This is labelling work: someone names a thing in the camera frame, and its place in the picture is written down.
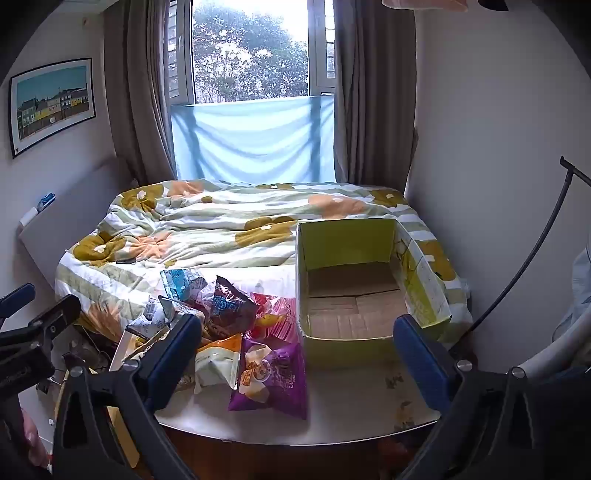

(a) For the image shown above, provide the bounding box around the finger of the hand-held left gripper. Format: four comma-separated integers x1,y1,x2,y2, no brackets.
0,294,82,356
0,284,37,319

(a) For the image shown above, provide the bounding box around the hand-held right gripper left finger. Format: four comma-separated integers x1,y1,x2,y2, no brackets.
53,313,204,480

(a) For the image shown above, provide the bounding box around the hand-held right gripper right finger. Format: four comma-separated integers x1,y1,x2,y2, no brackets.
392,314,587,480

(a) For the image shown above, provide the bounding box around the orange white snack packet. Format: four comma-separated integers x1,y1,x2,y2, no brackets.
194,333,243,393

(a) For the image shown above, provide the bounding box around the silver white snack packet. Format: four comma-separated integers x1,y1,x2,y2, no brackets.
124,295,206,342

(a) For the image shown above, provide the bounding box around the dark brown snack packet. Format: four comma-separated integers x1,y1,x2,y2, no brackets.
203,276,262,340

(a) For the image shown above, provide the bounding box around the yellow-green cardboard box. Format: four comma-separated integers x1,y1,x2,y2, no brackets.
295,218,474,370

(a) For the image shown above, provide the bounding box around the purple snack packet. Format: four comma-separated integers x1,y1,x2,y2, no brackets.
228,337,308,421

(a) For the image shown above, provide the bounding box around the pink snack packet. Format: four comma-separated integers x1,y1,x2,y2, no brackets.
245,292,300,344

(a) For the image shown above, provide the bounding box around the blue white snack packet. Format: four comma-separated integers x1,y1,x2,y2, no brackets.
160,268,218,305

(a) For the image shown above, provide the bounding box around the white headboard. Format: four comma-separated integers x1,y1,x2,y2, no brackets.
18,157,139,301

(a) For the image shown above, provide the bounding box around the floral blanket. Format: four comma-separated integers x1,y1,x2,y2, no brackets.
54,179,472,333

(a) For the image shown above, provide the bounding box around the black bent rod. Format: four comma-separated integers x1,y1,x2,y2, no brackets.
471,156,591,333

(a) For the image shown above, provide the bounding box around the brown curtain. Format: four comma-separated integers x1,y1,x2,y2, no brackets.
102,0,178,185
332,0,419,190

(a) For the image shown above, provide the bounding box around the light blue window cloth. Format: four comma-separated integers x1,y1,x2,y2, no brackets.
170,93,337,185

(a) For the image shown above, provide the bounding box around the window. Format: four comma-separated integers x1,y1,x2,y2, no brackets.
164,0,338,104

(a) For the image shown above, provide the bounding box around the white chair frame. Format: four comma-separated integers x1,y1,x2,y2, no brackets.
510,314,591,379

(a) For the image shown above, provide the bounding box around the framed wall picture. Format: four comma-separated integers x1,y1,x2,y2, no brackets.
9,58,97,160

